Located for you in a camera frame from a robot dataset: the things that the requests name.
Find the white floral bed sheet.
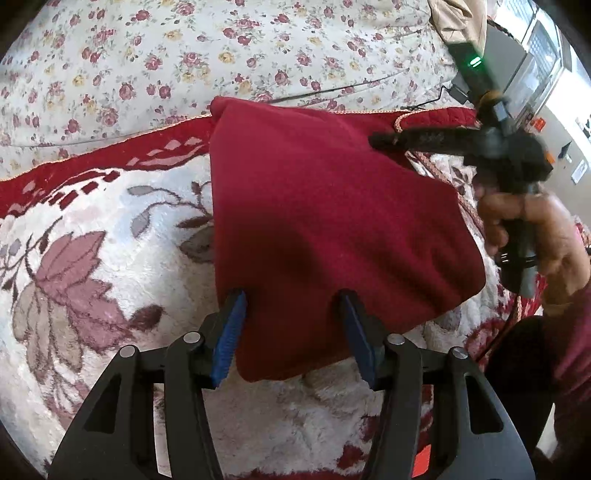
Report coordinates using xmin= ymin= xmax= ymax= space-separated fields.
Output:
xmin=1 ymin=1 xmax=456 ymax=178

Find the beige cloth on bed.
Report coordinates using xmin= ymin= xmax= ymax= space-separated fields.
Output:
xmin=428 ymin=0 xmax=488 ymax=54

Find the person's right hand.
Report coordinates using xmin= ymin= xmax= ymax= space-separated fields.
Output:
xmin=474 ymin=181 xmax=590 ymax=317

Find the black charger cable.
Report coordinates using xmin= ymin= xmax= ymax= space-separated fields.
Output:
xmin=264 ymin=68 xmax=472 ymax=112

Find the red and white floral blanket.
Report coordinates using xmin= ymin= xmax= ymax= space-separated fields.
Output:
xmin=0 ymin=106 xmax=551 ymax=480

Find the red sleeve forearm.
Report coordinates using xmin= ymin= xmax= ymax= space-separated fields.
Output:
xmin=542 ymin=221 xmax=591 ymax=462

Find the dark red fleece garment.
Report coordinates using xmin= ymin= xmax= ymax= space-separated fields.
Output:
xmin=209 ymin=97 xmax=486 ymax=382

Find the grey cabinet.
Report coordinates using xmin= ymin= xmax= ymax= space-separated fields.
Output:
xmin=454 ymin=22 xmax=562 ymax=121

